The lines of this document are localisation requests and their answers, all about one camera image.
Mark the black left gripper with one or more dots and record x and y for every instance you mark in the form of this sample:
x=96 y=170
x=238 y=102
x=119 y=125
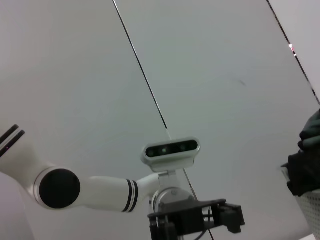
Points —
x=185 y=217

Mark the yellow and dark green towel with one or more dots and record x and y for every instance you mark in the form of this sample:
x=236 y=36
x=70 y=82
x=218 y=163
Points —
x=306 y=165

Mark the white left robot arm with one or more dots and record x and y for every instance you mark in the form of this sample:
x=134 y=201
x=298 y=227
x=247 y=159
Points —
x=105 y=190

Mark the grey perforated storage box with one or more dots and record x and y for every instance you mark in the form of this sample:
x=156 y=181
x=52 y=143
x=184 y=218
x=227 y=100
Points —
x=312 y=212

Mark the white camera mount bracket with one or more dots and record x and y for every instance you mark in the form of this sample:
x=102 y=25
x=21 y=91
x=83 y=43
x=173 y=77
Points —
x=171 y=178

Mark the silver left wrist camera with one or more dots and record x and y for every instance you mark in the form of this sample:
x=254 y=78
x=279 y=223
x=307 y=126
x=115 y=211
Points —
x=172 y=151

